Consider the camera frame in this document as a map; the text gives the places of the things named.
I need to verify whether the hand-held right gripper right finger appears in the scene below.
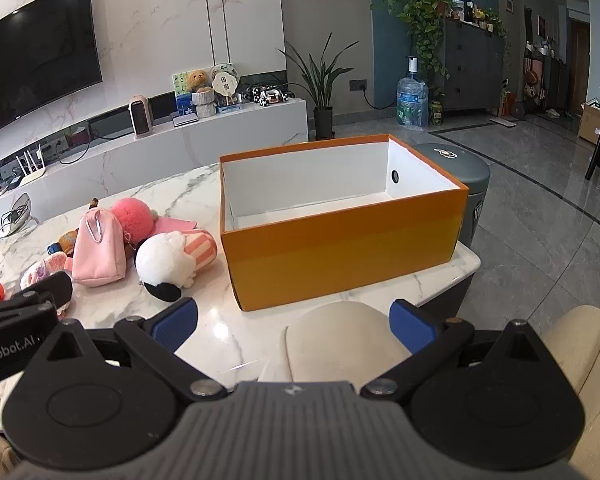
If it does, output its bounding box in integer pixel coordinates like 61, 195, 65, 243
361, 299, 563, 403

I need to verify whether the pink fluffy plush toy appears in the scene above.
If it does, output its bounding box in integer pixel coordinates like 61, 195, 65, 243
111, 198, 159, 242

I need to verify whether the pink zip pouch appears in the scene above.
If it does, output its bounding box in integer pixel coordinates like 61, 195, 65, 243
71, 207, 127, 288

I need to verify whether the flat pink card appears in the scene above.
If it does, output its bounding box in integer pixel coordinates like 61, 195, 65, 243
150, 216, 199, 236

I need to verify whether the orange cardboard box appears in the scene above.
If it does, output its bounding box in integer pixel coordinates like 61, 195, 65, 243
218, 134, 471, 312

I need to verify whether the long-leaf potted plant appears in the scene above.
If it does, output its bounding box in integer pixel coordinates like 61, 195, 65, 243
277, 32, 361, 141

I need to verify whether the white marble TV console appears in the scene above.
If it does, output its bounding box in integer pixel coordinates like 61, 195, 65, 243
0, 97, 309, 251

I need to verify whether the white rocker seat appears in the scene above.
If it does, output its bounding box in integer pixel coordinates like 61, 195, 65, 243
0, 192, 39, 241

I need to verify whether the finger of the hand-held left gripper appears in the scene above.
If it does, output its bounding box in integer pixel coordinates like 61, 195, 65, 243
0, 271, 75, 333

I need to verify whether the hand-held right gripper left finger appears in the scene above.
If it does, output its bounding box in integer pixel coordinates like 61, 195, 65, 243
27, 297, 228, 403

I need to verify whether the brown cardboard carton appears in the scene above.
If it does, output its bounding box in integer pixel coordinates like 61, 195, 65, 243
577, 102, 600, 147

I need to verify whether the grey trash can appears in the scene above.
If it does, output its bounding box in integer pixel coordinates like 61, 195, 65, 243
410, 142, 492, 249

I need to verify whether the beige chair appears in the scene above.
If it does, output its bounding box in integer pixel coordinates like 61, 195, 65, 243
257, 302, 600, 480

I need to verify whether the blue water jug with pump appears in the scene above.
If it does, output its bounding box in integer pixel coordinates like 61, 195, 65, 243
396, 55, 429, 130

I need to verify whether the white plush with striped body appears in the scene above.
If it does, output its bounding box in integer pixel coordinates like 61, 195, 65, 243
135, 229, 218, 303

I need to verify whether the black white checkered toy car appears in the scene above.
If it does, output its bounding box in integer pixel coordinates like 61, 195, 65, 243
245, 85, 296, 107

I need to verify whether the pink knitted toy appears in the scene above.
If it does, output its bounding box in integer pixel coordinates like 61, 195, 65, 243
20, 252, 72, 292

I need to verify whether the teddy bear on pot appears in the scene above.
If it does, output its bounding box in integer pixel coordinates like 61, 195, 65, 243
172, 71, 216, 117

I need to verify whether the small brown plush toy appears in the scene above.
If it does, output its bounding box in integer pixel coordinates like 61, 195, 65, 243
47, 230, 81, 257

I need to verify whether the white wifi router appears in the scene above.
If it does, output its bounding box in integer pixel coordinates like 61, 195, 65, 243
16, 144, 48, 184

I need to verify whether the black flat-screen television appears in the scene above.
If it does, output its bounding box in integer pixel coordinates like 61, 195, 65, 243
0, 0, 104, 142

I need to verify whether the dark grey cabinet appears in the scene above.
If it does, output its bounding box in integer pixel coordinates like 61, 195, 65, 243
442, 17, 507, 113

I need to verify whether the trailing pothos plant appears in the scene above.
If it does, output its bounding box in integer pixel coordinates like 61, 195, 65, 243
382, 0, 453, 86

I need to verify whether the round white hand fan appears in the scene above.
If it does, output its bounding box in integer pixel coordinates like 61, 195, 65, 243
210, 63, 242, 107

